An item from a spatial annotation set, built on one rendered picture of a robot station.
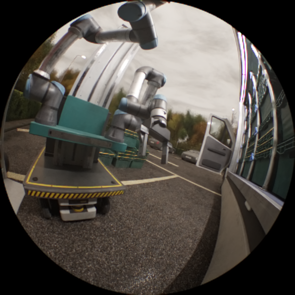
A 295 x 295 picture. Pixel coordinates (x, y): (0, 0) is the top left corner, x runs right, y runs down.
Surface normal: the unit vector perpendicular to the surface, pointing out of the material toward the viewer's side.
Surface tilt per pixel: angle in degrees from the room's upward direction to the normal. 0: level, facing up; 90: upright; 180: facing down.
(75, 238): 0
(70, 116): 90
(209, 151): 85
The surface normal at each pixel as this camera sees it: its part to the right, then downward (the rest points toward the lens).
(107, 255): 0.31, -0.95
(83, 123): 0.70, 0.27
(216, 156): -0.35, -0.12
